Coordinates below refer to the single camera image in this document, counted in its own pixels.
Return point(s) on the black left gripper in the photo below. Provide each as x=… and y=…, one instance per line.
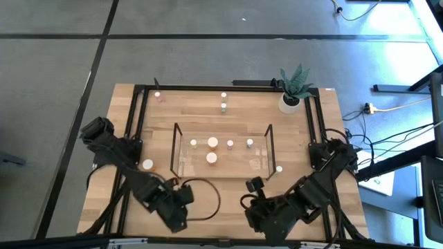
x=169, y=211

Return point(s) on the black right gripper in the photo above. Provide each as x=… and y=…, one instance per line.
x=266, y=218

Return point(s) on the pale yellow translucent cup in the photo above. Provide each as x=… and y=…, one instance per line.
x=193, y=142
x=279, y=168

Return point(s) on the small teal medicine bottle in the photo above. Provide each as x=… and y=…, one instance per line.
x=250, y=141
x=223, y=105

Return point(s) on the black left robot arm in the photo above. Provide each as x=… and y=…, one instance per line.
x=114, y=148

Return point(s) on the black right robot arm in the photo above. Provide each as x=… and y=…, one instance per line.
x=322, y=186

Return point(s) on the small pink medicine bottle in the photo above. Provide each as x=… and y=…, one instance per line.
x=157, y=94

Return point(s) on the snake plant in white pot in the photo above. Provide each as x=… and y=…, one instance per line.
x=286, y=108

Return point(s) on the white paper sheet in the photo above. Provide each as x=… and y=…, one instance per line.
x=377, y=183

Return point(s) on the grey desk top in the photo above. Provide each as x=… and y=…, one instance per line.
x=398, y=202

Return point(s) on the black rectangular bar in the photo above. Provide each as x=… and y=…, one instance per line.
x=252, y=83

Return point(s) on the black diagonal desk beam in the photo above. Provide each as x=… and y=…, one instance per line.
x=398, y=162

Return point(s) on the black laptop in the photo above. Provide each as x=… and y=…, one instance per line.
x=432, y=193

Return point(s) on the black desk foot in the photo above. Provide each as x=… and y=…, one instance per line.
x=398, y=89

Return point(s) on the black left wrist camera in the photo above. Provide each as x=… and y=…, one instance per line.
x=185, y=194

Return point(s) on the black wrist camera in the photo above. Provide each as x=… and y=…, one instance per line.
x=185, y=194
x=255, y=184

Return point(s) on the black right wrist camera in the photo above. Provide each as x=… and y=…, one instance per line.
x=255, y=184

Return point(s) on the wooden shelf with black frame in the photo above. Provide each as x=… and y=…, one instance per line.
x=225, y=169

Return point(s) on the black aluminium table frame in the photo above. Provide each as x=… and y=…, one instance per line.
x=207, y=88

